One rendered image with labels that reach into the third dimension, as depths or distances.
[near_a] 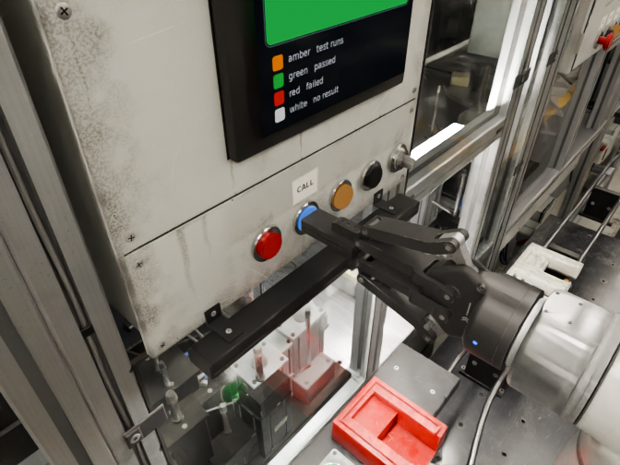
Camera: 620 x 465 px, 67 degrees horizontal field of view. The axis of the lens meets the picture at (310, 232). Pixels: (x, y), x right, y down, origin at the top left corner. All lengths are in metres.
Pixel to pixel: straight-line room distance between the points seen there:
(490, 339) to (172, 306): 0.27
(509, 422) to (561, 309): 0.91
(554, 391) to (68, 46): 0.39
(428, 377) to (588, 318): 0.65
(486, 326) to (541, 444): 0.91
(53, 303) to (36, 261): 0.04
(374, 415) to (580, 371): 0.57
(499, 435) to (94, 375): 1.00
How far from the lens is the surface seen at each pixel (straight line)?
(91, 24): 0.32
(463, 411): 1.28
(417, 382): 1.01
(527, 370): 0.40
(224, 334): 0.47
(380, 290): 0.48
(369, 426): 0.90
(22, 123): 0.33
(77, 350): 0.42
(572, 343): 0.39
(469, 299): 0.42
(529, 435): 1.30
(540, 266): 1.42
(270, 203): 0.46
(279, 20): 0.38
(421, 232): 0.42
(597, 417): 0.40
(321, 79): 0.43
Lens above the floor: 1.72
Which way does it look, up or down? 38 degrees down
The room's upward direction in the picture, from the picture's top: straight up
